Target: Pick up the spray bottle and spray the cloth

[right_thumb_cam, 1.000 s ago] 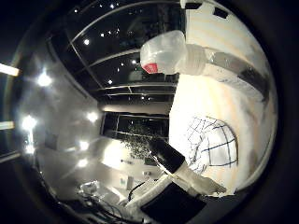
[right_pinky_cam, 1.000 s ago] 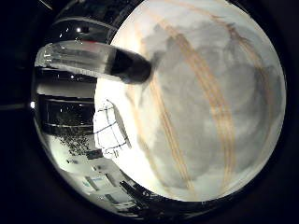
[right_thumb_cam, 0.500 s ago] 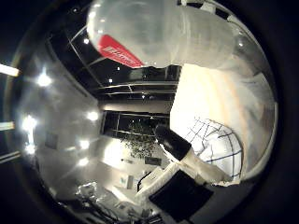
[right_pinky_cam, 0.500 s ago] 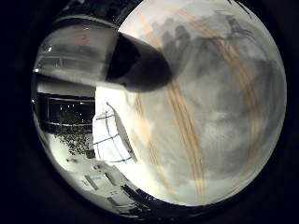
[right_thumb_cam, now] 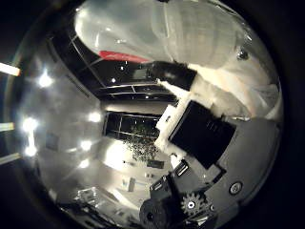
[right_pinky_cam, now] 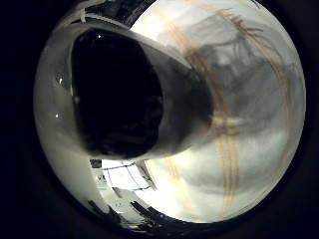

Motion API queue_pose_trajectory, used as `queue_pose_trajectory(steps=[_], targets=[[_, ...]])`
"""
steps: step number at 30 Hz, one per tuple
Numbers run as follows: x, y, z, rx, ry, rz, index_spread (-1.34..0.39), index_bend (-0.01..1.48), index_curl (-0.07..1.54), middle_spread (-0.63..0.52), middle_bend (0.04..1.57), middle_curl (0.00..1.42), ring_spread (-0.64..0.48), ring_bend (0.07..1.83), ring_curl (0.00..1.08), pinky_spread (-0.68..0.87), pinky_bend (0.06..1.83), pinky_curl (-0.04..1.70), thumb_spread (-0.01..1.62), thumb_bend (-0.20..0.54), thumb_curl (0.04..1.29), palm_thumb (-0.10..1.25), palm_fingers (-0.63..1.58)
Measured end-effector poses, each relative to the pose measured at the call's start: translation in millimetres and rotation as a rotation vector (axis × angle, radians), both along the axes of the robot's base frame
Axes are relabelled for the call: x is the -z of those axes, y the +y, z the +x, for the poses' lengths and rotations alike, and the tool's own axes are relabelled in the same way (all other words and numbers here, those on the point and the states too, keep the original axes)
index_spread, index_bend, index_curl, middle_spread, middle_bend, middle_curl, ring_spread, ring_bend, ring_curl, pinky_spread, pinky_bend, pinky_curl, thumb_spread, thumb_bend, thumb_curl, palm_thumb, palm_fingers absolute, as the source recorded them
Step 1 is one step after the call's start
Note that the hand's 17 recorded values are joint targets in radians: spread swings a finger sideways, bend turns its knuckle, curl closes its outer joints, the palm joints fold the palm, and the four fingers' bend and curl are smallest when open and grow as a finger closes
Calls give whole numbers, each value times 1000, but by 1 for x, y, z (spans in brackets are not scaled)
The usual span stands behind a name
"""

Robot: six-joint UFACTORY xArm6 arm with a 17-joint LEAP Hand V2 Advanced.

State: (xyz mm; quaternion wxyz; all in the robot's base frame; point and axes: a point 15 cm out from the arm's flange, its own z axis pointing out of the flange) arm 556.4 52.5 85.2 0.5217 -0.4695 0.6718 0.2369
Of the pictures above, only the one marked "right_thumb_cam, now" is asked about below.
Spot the leafy green plant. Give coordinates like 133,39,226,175
123,123,160,164

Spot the dark framed window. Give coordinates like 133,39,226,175
102,111,162,140

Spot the grey wall picture frame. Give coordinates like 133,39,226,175
45,132,61,153

